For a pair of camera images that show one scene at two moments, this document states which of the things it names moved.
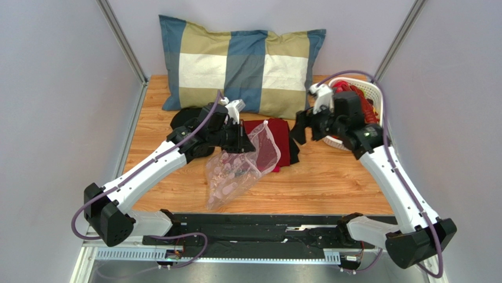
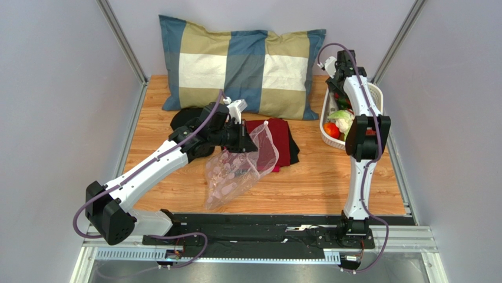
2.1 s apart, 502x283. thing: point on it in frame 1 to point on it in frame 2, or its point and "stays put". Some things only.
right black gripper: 312,122 to 333,96
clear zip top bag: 230,174 stays put
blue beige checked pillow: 269,71 stays put
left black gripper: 243,143 stays put
